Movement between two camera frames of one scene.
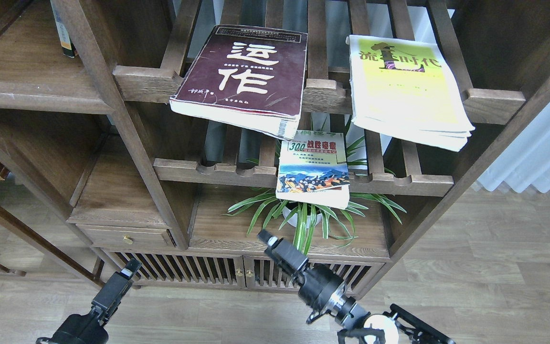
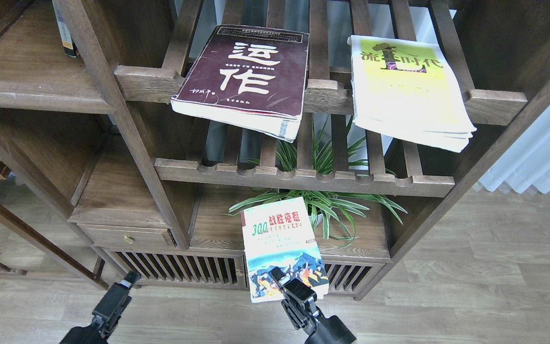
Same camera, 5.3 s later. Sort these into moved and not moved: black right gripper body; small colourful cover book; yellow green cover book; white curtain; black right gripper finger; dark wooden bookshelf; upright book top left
Moved: black right gripper finger; black right gripper body; small colourful cover book
Not moved: dark wooden bookshelf; yellow green cover book; white curtain; upright book top left
